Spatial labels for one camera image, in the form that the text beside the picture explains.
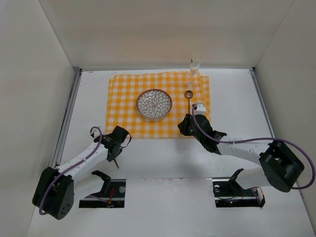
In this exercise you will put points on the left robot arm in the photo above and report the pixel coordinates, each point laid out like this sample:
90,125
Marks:
80,182

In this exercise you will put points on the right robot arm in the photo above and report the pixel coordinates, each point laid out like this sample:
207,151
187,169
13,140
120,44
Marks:
280,165

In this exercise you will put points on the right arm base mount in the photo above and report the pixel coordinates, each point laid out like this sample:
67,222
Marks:
228,193

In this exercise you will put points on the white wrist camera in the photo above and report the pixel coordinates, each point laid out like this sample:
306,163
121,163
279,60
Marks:
95,132
199,109

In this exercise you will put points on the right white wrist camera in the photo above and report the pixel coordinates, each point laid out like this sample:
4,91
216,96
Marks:
199,109

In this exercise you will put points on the clear champagne flute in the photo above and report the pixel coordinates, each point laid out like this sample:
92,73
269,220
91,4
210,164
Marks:
195,63

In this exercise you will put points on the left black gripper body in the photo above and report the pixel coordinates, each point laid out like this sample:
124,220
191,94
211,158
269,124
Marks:
113,150

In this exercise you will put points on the yellow white checkered cloth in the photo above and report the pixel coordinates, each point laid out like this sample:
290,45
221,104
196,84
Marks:
123,90

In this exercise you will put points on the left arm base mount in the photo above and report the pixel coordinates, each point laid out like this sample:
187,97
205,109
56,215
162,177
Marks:
111,193

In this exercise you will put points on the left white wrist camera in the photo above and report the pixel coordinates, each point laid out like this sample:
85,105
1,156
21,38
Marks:
95,132

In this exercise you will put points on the patterned ceramic plate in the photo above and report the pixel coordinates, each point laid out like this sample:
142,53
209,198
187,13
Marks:
154,104

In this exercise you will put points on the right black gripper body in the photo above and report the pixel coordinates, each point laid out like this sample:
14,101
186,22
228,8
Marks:
190,126

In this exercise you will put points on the copper spoon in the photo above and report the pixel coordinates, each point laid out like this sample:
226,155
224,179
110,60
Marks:
188,95

